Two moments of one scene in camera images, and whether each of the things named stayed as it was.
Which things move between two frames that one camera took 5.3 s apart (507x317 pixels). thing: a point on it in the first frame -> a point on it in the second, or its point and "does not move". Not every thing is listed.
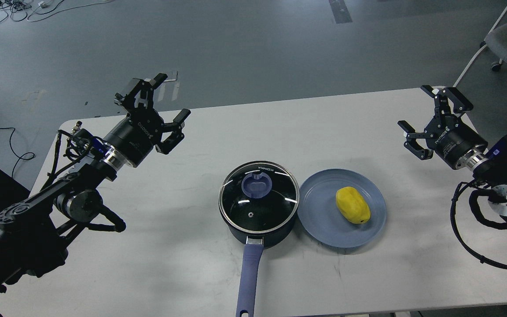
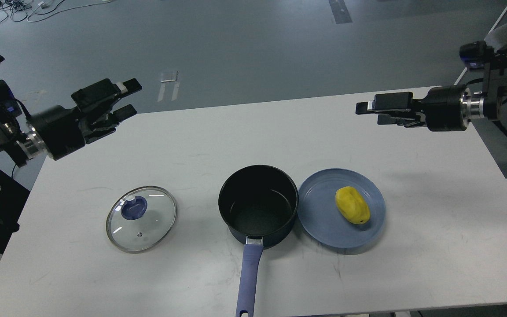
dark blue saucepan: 260,200 does not move
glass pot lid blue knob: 256,187 -> 134,208
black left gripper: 134,138 -> 62,130
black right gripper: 450,136 -> 446,108
